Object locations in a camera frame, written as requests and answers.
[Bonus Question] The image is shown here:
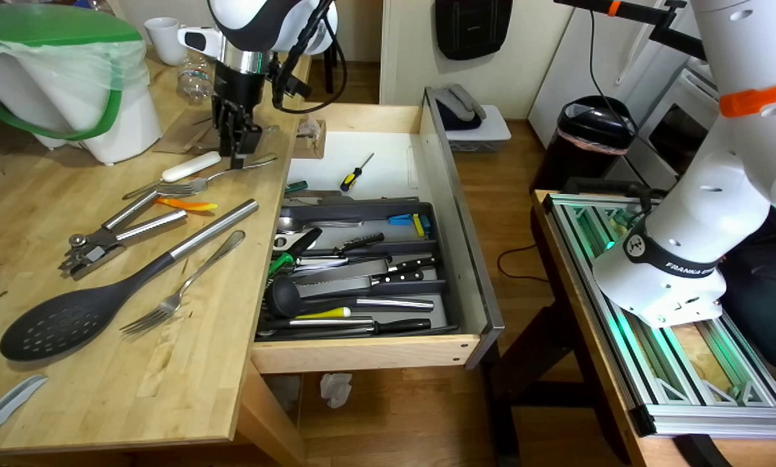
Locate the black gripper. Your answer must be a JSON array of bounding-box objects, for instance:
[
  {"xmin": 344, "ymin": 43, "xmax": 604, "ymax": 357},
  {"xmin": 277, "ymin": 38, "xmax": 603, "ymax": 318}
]
[{"xmin": 213, "ymin": 52, "xmax": 266, "ymax": 168}]

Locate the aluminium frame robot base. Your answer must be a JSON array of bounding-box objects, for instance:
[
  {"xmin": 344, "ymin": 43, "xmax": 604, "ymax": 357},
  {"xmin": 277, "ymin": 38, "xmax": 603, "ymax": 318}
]
[{"xmin": 542, "ymin": 191, "xmax": 776, "ymax": 437}]

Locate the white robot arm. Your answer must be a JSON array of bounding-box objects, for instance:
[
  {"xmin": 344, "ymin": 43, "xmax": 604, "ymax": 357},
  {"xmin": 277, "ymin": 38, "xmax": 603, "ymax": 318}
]
[{"xmin": 592, "ymin": 0, "xmax": 776, "ymax": 326}]

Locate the silver fork front table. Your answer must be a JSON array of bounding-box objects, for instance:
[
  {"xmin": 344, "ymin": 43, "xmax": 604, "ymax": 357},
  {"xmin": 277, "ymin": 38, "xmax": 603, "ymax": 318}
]
[{"xmin": 121, "ymin": 231, "xmax": 246, "ymax": 334}]

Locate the grey utensil organizer tray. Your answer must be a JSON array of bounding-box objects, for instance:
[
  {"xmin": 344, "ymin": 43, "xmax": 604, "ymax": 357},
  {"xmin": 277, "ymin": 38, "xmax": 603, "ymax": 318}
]
[{"xmin": 257, "ymin": 200, "xmax": 452, "ymax": 340}]

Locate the clear glass jar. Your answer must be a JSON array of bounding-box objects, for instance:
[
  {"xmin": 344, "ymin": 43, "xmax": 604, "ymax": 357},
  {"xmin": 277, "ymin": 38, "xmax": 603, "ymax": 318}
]
[{"xmin": 177, "ymin": 56, "xmax": 213, "ymax": 103}]

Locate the white mug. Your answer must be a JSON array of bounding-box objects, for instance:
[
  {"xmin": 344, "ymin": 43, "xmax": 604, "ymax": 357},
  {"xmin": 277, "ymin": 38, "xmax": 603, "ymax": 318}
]
[{"xmin": 144, "ymin": 16, "xmax": 187, "ymax": 64}]

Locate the yellow black screwdriver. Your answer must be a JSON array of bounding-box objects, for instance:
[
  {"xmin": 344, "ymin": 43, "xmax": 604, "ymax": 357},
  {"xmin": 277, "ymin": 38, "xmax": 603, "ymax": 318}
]
[{"xmin": 340, "ymin": 152, "xmax": 373, "ymax": 191}]

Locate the white and green bag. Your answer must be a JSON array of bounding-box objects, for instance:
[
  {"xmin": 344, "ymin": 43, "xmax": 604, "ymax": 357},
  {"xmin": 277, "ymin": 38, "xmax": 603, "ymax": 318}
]
[{"xmin": 0, "ymin": 3, "xmax": 161, "ymax": 166}]

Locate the black ladle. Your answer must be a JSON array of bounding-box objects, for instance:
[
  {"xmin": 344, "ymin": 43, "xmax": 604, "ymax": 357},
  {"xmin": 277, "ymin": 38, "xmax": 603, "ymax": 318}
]
[{"xmin": 264, "ymin": 281, "xmax": 434, "ymax": 316}]

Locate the wooden drawer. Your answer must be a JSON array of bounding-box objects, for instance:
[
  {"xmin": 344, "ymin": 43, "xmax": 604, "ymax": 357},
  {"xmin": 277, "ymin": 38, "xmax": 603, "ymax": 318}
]
[{"xmin": 251, "ymin": 95, "xmax": 503, "ymax": 373}]

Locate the silver can opener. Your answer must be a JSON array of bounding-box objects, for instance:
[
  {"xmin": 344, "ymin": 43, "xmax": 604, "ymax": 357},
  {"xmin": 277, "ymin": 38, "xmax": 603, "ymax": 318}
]
[{"xmin": 59, "ymin": 188, "xmax": 187, "ymax": 281}]

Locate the grey stapler on tray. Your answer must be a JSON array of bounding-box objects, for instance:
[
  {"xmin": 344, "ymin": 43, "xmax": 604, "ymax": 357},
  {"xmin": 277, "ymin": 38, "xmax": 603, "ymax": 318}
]
[{"xmin": 427, "ymin": 83, "xmax": 510, "ymax": 142}]

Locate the black slotted spoon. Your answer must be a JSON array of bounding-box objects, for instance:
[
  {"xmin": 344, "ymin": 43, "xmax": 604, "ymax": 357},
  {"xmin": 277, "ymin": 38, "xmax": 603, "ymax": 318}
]
[{"xmin": 0, "ymin": 200, "xmax": 260, "ymax": 361}]

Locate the black trash bin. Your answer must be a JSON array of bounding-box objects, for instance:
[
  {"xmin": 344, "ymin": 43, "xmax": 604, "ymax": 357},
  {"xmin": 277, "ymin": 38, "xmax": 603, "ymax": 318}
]
[{"xmin": 532, "ymin": 95, "xmax": 636, "ymax": 188}]

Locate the grey knife blade corner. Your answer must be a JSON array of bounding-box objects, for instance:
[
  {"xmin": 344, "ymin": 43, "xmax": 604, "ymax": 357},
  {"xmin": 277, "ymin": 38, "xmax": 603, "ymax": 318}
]
[{"xmin": 0, "ymin": 373, "xmax": 46, "ymax": 425}]

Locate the orange handled peeler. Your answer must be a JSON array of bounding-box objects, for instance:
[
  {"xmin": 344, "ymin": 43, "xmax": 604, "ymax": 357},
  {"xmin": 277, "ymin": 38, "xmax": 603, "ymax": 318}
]
[{"xmin": 155, "ymin": 196, "xmax": 218, "ymax": 216}]

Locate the black wall bag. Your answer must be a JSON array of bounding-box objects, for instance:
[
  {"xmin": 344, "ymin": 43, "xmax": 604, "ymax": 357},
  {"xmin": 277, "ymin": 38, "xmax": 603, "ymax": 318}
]
[{"xmin": 434, "ymin": 0, "xmax": 510, "ymax": 59}]

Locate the long black handled knife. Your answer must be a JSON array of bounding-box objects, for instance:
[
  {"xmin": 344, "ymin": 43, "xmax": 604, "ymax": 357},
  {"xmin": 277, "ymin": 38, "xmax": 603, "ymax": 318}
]
[{"xmin": 260, "ymin": 318, "xmax": 430, "ymax": 340}]

